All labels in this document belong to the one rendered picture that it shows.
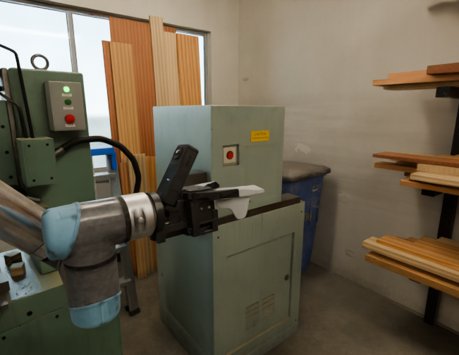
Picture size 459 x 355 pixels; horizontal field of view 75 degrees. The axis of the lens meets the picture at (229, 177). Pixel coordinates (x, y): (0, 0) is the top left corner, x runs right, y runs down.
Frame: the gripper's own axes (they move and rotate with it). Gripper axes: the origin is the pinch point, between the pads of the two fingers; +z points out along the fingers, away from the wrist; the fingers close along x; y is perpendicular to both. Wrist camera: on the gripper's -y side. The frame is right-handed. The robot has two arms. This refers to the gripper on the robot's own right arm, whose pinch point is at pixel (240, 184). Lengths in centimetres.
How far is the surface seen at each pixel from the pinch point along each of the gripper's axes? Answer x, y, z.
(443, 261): -7, 60, 134
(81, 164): -74, -5, -16
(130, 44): -195, -94, 53
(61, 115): -65, -23, -22
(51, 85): -63, -32, -24
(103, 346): -73, 66, -17
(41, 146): -63, -13, -29
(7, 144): -75, -14, -37
